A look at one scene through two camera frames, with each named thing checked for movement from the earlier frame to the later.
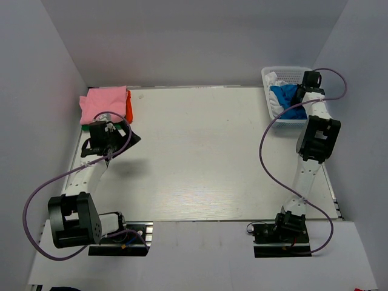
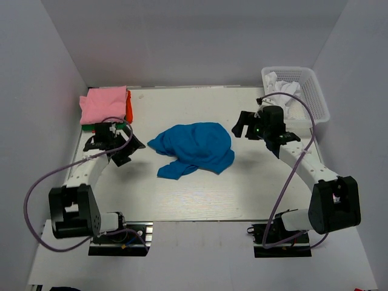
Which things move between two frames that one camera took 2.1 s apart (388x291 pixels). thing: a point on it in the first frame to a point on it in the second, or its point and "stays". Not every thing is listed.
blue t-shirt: [286, 93] to [206, 145]
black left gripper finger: [134, 139] to [134, 145]
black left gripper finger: [107, 162] to [121, 157]
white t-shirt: [276, 104] stays
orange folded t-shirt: [130, 116] stays
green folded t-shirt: [87, 127] stays
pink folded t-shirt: [101, 100] stays
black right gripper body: [302, 91] to [248, 125]
